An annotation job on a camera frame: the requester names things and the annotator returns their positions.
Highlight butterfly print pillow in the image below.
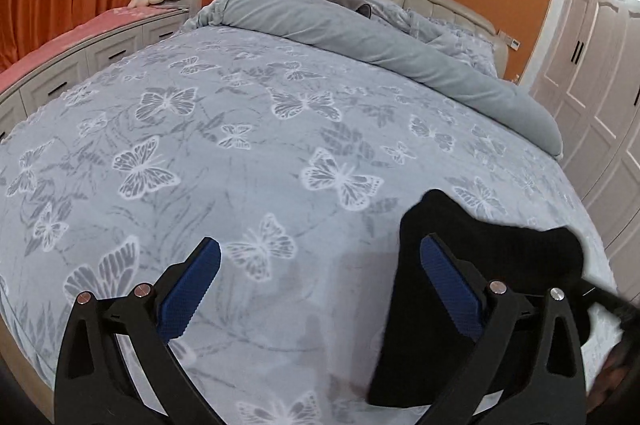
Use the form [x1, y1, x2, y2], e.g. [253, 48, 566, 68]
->
[406, 7, 499, 76]

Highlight butterfly print bedsheet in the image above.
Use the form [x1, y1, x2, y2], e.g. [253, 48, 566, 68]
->
[0, 25, 621, 425]

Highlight pink bench mat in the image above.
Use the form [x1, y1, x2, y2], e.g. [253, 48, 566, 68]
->
[0, 5, 189, 94]

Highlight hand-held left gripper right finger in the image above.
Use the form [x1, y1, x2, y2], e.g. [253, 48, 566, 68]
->
[419, 232, 587, 425]

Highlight black pants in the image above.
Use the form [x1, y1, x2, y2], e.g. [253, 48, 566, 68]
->
[366, 189, 593, 408]

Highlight grey duvet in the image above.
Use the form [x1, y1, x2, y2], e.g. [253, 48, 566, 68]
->
[182, 0, 564, 156]

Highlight white drawer cabinet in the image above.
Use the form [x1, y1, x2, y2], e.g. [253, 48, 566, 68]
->
[0, 7, 192, 142]

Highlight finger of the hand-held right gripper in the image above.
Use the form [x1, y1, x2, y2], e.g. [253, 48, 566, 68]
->
[580, 282, 638, 327]

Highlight white wardrobe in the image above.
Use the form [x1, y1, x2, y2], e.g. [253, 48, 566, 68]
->
[530, 0, 640, 296]

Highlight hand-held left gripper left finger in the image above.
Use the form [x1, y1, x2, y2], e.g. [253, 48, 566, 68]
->
[54, 236, 222, 425]

